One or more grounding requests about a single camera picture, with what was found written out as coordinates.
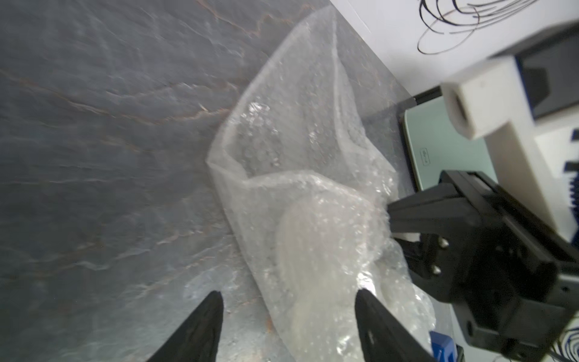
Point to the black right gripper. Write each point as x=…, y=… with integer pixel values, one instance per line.
x=521, y=290

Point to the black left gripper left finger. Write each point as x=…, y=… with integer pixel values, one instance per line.
x=198, y=337

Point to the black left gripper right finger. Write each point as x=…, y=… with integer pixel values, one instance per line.
x=382, y=336

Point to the white ceramic mug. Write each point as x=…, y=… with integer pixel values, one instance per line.
x=329, y=247

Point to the clear bubble wrap sheet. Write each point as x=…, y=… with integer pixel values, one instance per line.
x=305, y=190

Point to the blue tape dispenser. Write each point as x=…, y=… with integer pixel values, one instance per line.
x=443, y=347

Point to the mint green toaster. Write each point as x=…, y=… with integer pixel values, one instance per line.
x=434, y=145

